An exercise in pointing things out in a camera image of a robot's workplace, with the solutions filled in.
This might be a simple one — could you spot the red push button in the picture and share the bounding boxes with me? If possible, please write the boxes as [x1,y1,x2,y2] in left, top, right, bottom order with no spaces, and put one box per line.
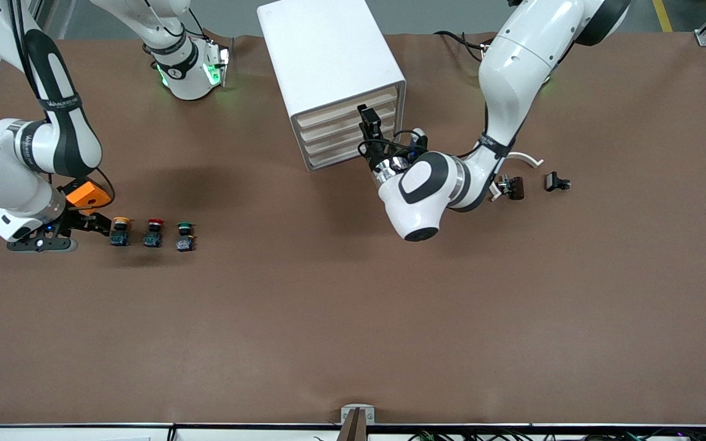
[143,217,165,249]

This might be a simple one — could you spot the black arm base cable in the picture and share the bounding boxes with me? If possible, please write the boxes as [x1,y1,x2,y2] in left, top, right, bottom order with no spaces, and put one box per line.
[434,29,496,63]
[186,5,213,41]

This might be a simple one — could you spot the black right arm base cable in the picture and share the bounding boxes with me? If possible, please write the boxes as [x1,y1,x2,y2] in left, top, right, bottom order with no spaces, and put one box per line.
[186,5,213,41]

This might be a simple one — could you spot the green push button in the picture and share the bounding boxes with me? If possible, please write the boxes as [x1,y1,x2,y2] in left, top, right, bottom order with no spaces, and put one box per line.
[175,222,197,253]

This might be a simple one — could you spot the white semicircular pipe clamp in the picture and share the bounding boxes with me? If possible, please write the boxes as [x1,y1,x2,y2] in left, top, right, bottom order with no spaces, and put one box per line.
[489,152,544,202]

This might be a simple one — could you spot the yellow push button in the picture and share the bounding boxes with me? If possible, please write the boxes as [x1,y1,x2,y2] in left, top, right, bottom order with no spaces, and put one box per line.
[111,216,132,247]

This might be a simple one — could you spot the orange and black box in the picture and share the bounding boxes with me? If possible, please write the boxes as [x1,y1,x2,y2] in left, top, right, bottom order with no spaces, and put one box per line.
[66,179,112,215]

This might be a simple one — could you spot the black left arm base cable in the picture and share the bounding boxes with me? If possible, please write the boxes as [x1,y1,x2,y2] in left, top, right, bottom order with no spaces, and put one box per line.
[434,29,496,63]

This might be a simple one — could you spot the grey metal bracket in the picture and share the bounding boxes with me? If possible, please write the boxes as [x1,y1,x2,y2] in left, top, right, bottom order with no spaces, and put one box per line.
[341,404,376,424]

